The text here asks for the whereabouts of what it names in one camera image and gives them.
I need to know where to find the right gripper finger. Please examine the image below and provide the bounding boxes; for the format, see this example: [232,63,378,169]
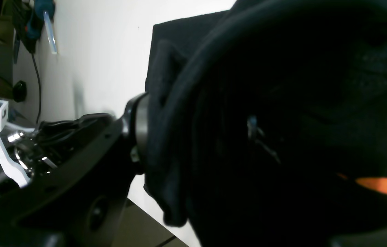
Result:
[0,93,148,247]

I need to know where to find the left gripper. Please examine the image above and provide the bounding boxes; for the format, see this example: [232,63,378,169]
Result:
[0,114,116,206]

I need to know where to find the black T-shirt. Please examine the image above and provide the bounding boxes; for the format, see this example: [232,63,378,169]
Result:
[144,0,387,247]

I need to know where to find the blue glue gun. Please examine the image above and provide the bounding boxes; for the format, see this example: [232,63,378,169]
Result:
[11,0,57,55]

